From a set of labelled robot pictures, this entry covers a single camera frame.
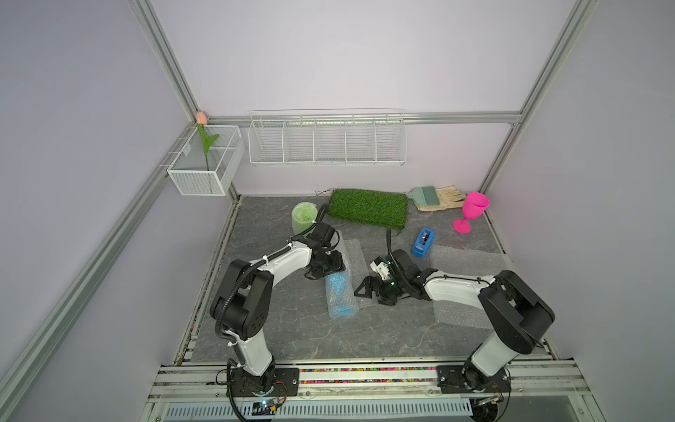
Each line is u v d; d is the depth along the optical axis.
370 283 0.79
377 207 1.13
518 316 0.46
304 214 0.96
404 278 0.70
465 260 0.99
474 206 0.96
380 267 0.85
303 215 0.96
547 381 0.74
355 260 0.99
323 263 0.79
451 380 0.74
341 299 0.83
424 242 1.02
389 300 0.80
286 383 0.73
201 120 0.89
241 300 0.48
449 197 1.19
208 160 0.89
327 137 0.97
